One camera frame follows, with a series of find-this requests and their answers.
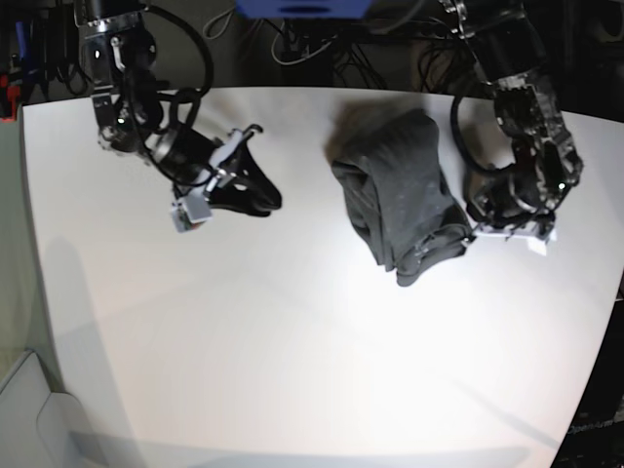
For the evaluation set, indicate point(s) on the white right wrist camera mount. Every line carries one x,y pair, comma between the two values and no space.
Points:
190,209

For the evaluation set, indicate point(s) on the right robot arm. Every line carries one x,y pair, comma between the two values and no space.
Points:
136,118

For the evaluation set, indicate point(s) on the blue box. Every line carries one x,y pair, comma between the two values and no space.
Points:
303,9

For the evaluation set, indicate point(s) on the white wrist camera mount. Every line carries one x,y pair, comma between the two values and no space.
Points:
517,236
190,209

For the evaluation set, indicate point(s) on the grey chair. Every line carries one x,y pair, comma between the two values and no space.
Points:
38,426

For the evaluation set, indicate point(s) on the red clamp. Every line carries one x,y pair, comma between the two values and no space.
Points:
10,99

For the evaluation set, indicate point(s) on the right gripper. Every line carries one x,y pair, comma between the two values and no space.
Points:
250,192

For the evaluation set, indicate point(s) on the black equipment with cables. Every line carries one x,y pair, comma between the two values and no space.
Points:
48,46

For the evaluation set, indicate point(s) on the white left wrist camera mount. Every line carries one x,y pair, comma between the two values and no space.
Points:
517,236

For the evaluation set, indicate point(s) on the dark grey t-shirt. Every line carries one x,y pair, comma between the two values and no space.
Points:
386,160

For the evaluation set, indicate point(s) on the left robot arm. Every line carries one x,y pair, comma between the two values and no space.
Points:
511,60

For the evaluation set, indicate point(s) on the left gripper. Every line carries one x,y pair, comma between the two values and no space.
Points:
499,204

